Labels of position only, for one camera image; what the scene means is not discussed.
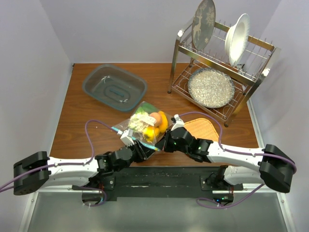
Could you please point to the woven bamboo tray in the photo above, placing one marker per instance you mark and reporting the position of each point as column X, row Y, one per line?
column 202, row 128

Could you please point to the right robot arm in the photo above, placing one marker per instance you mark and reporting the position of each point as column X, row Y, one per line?
column 269, row 166

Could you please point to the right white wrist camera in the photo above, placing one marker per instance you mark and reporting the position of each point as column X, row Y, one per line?
column 177, row 122

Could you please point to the green fake vegetable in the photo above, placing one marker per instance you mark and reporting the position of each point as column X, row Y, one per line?
column 146, row 107

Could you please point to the clear zip top bag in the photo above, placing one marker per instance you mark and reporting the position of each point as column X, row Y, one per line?
column 122, row 126

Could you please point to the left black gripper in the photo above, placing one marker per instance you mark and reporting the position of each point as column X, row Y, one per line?
column 143, row 152

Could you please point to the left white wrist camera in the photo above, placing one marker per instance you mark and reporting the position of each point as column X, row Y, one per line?
column 126, row 137

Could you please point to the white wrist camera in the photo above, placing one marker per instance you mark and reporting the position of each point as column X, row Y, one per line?
column 177, row 122
column 126, row 137

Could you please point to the orange fake fruit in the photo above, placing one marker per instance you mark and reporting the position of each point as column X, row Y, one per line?
column 164, row 123

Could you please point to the grey reindeer plate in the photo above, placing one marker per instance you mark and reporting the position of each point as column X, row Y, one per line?
column 203, row 24

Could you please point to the yellow fake bell pepper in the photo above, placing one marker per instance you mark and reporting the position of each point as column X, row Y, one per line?
column 151, row 133

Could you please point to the metal dish rack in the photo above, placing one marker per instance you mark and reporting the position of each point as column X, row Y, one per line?
column 255, row 65

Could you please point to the clear glass container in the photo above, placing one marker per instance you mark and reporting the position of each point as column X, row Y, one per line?
column 115, row 87

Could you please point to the white bowl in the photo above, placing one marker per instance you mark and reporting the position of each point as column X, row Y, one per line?
column 236, row 39

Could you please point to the aluminium frame rail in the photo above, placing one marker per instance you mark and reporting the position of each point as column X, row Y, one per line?
column 31, row 203

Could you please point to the white fake cauliflower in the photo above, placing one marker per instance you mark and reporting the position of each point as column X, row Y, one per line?
column 138, row 122

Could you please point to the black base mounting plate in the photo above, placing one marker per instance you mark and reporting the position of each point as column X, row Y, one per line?
column 161, row 182

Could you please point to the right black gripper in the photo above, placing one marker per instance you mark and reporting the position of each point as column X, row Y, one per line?
column 163, row 144

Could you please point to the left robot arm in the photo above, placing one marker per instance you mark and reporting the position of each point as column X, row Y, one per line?
column 39, row 170

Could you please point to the speckled blue rimmed plate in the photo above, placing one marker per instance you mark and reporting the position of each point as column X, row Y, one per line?
column 211, row 88

